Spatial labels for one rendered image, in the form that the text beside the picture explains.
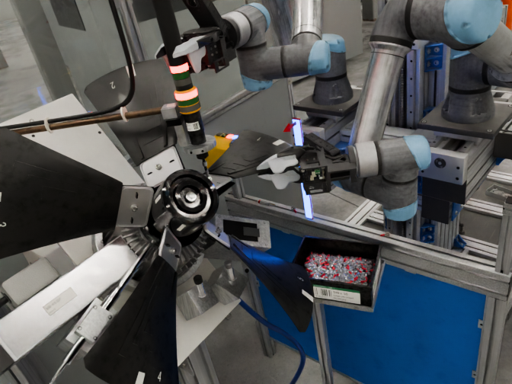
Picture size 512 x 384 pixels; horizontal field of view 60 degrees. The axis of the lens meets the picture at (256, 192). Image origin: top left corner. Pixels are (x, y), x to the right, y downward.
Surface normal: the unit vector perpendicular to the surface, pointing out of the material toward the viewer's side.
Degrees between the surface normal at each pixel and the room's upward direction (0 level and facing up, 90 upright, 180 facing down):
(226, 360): 0
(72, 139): 50
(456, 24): 100
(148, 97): 41
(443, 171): 90
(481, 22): 86
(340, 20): 90
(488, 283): 90
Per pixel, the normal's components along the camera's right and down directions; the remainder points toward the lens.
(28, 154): 0.41, 0.08
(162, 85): -0.07, -0.36
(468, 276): -0.61, 0.50
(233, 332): -0.17, -0.84
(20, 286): 0.48, -0.39
